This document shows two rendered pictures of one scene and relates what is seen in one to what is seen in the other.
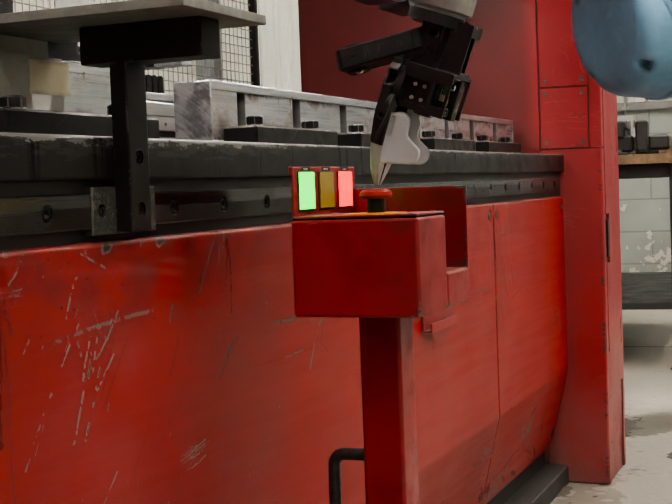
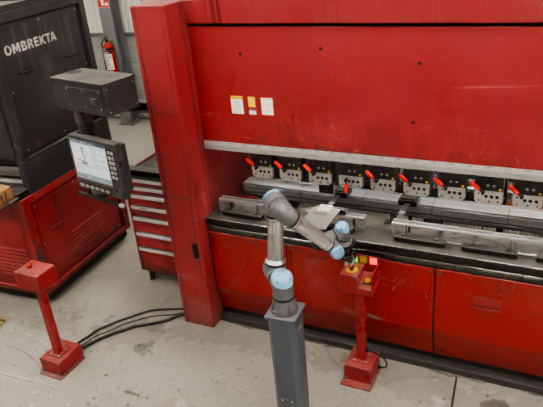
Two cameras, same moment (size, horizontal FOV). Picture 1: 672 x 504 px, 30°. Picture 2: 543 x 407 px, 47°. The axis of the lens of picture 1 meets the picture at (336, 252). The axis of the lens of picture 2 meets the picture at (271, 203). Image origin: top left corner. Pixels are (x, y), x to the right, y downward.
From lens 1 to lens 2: 3.99 m
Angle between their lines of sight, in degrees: 94
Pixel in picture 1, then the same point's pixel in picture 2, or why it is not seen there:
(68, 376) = (305, 263)
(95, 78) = (347, 218)
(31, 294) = (296, 251)
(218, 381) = not seen: hidden behind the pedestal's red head
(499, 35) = not seen: outside the picture
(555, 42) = not seen: outside the picture
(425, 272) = (343, 284)
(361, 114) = (492, 240)
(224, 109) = (398, 228)
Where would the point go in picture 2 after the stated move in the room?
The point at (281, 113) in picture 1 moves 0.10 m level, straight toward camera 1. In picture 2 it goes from (431, 232) to (414, 233)
